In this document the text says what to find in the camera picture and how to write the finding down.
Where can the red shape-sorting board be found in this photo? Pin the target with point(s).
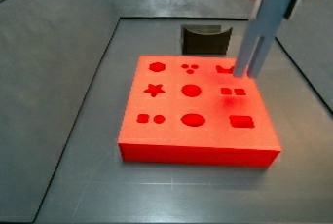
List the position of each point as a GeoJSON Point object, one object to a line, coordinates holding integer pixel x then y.
{"type": "Point", "coordinates": [192, 114]}

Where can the blue double-square peg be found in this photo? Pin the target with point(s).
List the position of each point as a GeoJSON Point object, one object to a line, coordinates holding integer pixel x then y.
{"type": "Point", "coordinates": [259, 36]}

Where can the black curved holder stand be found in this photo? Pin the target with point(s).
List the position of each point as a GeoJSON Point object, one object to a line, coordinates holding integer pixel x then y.
{"type": "Point", "coordinates": [205, 39]}

